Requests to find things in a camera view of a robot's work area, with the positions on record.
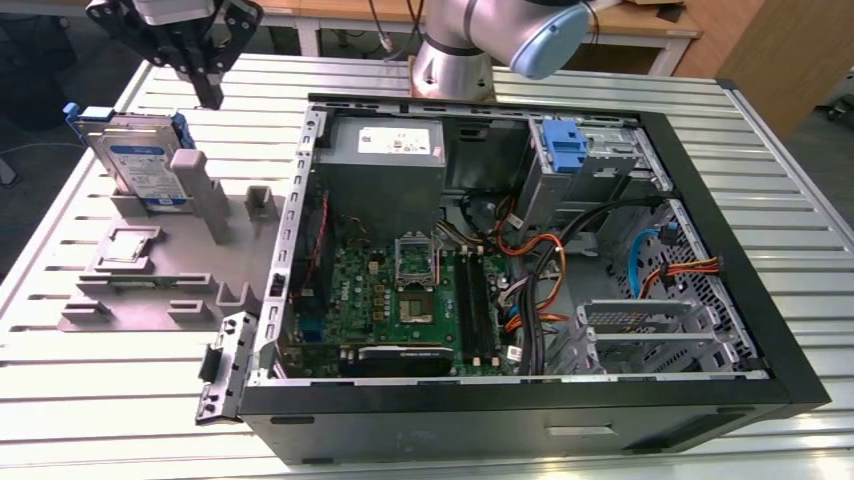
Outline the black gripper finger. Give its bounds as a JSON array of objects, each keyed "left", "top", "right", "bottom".
[
  {"left": 86, "top": 0, "right": 210, "bottom": 109},
  {"left": 198, "top": 0, "right": 266, "bottom": 110}
]

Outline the hard disk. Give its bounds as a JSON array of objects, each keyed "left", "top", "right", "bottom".
[{"left": 63, "top": 102, "right": 197, "bottom": 214}]

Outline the black office chair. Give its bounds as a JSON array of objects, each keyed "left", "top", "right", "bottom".
[{"left": 0, "top": 14, "right": 79, "bottom": 131}]

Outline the grey power supply unit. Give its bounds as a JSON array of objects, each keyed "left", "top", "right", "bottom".
[{"left": 313, "top": 118, "right": 448, "bottom": 241}]

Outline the silver CPU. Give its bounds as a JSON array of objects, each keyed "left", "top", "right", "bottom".
[{"left": 106, "top": 234, "right": 147, "bottom": 262}]

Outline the grey parts rack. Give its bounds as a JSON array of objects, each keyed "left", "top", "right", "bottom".
[{"left": 58, "top": 149, "right": 290, "bottom": 334}]

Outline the metal socket cover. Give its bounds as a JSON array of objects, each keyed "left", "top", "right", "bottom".
[{"left": 393, "top": 231, "right": 442, "bottom": 291}]

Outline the green RAM stick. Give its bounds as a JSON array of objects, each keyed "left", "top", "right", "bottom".
[{"left": 110, "top": 277, "right": 177, "bottom": 291}]

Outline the blue drive carrier latch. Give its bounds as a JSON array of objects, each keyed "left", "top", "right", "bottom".
[{"left": 542, "top": 119, "right": 589, "bottom": 174}]

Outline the green motherboard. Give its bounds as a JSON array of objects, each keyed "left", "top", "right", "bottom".
[{"left": 280, "top": 239, "right": 529, "bottom": 379}]

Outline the CPU socket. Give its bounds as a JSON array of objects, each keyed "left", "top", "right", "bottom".
[{"left": 398, "top": 289, "right": 442, "bottom": 326}]

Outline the grey metal drive cage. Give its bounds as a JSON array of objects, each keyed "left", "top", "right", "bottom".
[{"left": 520, "top": 117, "right": 669, "bottom": 231}]

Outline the black RAM slot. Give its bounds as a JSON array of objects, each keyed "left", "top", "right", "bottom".
[
  {"left": 456, "top": 243, "right": 486, "bottom": 369},
  {"left": 474, "top": 243, "right": 504, "bottom": 369}
]

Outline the black graphics card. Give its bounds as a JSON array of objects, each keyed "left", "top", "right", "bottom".
[{"left": 338, "top": 343, "right": 456, "bottom": 379}]

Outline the wooden cabinet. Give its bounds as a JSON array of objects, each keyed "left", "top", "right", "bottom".
[{"left": 677, "top": 0, "right": 854, "bottom": 144}]

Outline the black PC case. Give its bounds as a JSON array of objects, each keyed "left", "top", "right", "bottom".
[{"left": 237, "top": 92, "right": 833, "bottom": 464}]

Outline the office chair wheel base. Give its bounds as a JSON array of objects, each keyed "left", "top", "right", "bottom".
[{"left": 813, "top": 67, "right": 854, "bottom": 121}]

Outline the hanging black robot cable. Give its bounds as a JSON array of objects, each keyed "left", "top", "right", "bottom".
[{"left": 369, "top": 0, "right": 429, "bottom": 64}]

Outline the thin red wire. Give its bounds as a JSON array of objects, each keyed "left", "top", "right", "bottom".
[{"left": 304, "top": 192, "right": 333, "bottom": 296}]

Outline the wooden desk white frame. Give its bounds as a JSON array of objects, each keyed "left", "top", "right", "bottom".
[{"left": 86, "top": 0, "right": 707, "bottom": 76}]

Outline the grey card retention bracket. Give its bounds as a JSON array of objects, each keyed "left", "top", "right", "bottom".
[{"left": 195, "top": 309, "right": 261, "bottom": 426}]

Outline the orange wire bundle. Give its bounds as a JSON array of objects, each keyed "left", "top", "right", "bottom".
[{"left": 497, "top": 232, "right": 570, "bottom": 334}]

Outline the black cable bundle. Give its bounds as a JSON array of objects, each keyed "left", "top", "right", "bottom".
[{"left": 520, "top": 197, "right": 669, "bottom": 376}]

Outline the blue data wire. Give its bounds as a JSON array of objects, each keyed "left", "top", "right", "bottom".
[{"left": 626, "top": 224, "right": 680, "bottom": 301}]

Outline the red yellow power wire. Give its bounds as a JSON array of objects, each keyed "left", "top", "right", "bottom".
[{"left": 657, "top": 255, "right": 727, "bottom": 289}]

